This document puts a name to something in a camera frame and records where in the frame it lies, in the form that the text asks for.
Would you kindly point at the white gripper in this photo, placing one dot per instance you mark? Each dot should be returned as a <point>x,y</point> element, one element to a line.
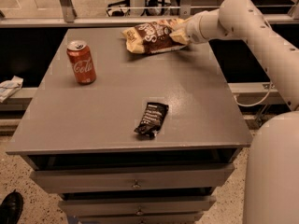
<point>193,28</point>

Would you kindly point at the brown chip bag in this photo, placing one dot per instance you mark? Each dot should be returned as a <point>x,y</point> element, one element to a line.
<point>151,37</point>

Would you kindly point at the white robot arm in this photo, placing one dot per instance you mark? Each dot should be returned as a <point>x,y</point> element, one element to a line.
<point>272,177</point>

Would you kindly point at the black rxbar chocolate wrapper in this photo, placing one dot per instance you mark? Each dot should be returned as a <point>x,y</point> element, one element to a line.
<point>152,119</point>

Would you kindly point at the black office chair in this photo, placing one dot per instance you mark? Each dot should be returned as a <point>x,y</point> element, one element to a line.
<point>118,9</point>

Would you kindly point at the red cola can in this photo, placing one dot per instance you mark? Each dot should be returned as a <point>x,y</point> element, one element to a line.
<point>79,55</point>

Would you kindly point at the grey metal railing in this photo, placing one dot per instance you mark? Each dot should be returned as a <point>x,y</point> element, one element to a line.
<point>97,13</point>

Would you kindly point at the grey drawer cabinet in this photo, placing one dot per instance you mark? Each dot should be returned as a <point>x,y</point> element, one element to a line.
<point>72,127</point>

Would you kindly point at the top grey drawer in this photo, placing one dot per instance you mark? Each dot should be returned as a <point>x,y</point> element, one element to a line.
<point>133,178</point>

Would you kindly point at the grey drawer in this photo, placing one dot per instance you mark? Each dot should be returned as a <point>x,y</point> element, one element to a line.
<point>137,206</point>
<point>133,178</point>
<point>170,218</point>

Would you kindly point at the middle grey drawer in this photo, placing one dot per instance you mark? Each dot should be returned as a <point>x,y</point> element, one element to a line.
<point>137,206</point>

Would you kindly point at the folded white cloth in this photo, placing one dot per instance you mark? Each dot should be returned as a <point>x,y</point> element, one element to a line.
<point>9,87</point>

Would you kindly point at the bottom grey drawer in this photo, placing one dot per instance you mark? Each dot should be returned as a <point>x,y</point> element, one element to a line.
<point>170,218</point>

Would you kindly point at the black leather shoe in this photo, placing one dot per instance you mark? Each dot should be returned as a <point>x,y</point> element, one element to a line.
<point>11,208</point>

